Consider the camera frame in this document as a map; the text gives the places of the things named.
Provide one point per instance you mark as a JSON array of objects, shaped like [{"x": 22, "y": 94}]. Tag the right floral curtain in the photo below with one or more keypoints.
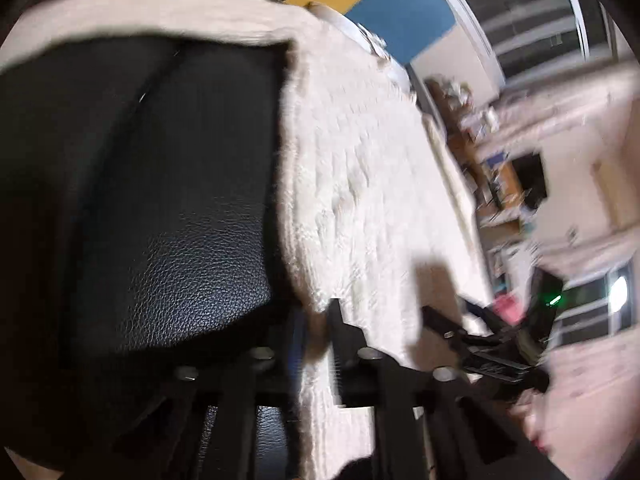
[{"x": 599, "y": 254}]

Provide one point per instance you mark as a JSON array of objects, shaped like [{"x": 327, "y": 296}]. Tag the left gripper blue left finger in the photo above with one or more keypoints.
[{"x": 293, "y": 352}]

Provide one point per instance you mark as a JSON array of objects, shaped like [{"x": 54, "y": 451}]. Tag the floral curtain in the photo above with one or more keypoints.
[
  {"x": 566, "y": 102},
  {"x": 599, "y": 254}
]

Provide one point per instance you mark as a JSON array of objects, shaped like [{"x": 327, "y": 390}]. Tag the person right hand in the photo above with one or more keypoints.
[{"x": 530, "y": 411}]

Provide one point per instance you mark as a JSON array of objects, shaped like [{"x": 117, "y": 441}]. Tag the wooden desk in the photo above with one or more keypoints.
[{"x": 496, "y": 189}]

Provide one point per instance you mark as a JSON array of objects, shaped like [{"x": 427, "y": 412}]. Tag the black monitor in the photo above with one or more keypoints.
[{"x": 530, "y": 172}]

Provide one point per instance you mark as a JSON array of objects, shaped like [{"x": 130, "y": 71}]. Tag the middle floral curtain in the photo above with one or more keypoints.
[{"x": 566, "y": 102}]

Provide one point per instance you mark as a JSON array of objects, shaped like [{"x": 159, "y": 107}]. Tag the white deer print pillow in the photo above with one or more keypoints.
[{"x": 371, "y": 43}]

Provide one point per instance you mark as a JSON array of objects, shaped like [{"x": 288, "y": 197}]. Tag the cream knit sweater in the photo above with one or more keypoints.
[{"x": 177, "y": 176}]

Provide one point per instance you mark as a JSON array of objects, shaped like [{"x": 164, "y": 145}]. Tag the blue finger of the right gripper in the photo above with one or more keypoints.
[
  {"x": 439, "y": 324},
  {"x": 488, "y": 316}
]

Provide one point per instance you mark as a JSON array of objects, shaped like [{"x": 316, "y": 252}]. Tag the red ruffled quilt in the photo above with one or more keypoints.
[{"x": 509, "y": 308}]

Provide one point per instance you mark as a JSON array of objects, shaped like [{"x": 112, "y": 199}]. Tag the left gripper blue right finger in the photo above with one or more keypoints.
[{"x": 361, "y": 372}]

